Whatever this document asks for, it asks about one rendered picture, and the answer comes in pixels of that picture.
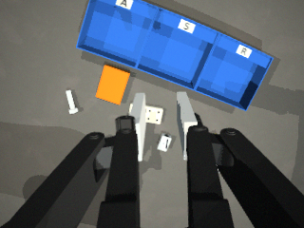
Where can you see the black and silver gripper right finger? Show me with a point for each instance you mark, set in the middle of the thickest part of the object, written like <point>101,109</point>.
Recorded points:
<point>267,197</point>

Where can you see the white domino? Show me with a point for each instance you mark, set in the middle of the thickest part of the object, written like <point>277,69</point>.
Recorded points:
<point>153,114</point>

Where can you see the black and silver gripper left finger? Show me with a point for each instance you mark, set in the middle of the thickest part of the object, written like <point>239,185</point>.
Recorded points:
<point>62,199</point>

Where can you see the blue three-compartment bin rack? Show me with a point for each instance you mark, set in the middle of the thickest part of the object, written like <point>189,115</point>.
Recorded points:
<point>116,33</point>

